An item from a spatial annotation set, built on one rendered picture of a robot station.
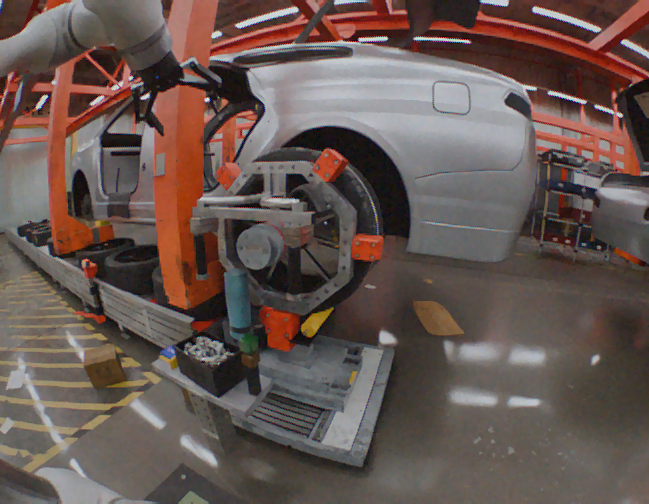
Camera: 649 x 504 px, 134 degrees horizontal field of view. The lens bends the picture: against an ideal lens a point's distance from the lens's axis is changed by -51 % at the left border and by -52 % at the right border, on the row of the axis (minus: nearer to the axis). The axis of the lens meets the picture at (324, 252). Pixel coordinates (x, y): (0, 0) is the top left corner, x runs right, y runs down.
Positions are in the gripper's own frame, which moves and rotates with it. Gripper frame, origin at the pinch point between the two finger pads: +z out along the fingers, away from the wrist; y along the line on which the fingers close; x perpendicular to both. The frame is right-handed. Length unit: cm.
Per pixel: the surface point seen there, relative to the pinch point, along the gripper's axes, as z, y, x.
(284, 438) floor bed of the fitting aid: 62, 18, 98
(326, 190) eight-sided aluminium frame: 33.3, -29.7, 16.5
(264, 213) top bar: 23.7, -9.6, 20.5
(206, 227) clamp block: 33.4, 9.8, 14.5
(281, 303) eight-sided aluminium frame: 57, -3, 44
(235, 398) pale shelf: 33, 19, 67
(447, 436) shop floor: 62, -49, 131
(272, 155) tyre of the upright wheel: 43.4, -18.1, -7.5
